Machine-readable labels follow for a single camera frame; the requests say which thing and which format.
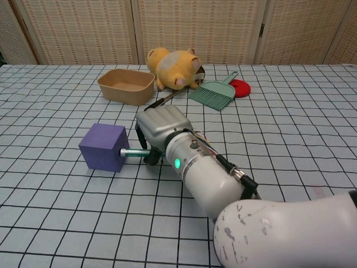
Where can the purple foam cube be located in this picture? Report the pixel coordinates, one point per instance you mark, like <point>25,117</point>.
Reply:
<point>104,146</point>

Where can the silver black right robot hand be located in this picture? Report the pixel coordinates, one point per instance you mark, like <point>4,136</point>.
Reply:
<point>163,125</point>

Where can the yellow plush toy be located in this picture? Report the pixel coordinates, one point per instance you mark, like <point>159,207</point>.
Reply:
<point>174,68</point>

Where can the checkered white tablecloth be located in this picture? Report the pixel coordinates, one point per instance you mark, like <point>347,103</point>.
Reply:
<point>55,209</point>

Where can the green white tube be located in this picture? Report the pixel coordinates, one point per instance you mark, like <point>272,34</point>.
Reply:
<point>135,153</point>

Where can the woven folding screen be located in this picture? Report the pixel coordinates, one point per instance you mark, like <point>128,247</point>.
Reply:
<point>178,30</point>

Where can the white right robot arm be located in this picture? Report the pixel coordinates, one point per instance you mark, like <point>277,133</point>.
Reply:
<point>240,206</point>

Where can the green dustpan with brush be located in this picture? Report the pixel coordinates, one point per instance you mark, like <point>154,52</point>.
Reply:
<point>213,95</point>

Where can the red round disc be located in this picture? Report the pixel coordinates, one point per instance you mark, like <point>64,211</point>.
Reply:
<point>242,88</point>

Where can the brown paper box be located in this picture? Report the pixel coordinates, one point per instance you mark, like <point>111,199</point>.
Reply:
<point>125,88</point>

